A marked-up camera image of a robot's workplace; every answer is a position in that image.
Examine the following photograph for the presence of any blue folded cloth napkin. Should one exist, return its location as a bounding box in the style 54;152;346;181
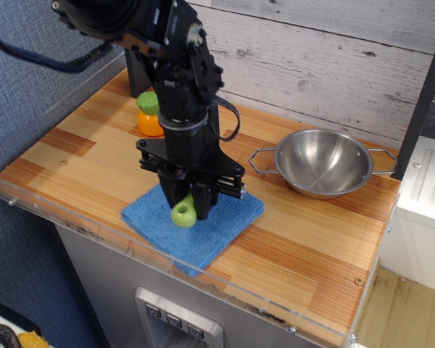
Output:
121;185;265;277

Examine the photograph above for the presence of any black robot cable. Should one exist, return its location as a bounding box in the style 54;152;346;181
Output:
206;94;241;143

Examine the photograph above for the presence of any black braided cable bundle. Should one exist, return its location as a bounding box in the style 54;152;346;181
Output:
0;323;20;348

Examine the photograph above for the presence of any green handled grey spatula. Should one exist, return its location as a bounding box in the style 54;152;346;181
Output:
171;192;197;228

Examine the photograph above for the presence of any yellow orange object corner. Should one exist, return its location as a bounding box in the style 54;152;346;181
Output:
17;331;51;348

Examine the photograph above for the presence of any black vertical post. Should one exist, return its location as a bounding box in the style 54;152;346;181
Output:
125;49;154;98

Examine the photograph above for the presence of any stainless steel bowl with handles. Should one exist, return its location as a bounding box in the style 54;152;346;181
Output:
249;128;398;199

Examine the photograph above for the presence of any clear acrylic table guard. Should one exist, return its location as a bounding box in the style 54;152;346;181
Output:
0;52;399;347

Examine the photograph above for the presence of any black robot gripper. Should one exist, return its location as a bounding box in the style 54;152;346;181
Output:
136;117;245;220

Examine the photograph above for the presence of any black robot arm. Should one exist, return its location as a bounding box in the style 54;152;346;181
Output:
51;1;245;220

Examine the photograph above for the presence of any orange toy carrot green top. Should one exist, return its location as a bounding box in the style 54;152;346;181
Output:
136;91;164;137

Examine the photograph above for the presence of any grey toy fridge dispenser panel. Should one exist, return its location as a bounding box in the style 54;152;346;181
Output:
135;286;225;347

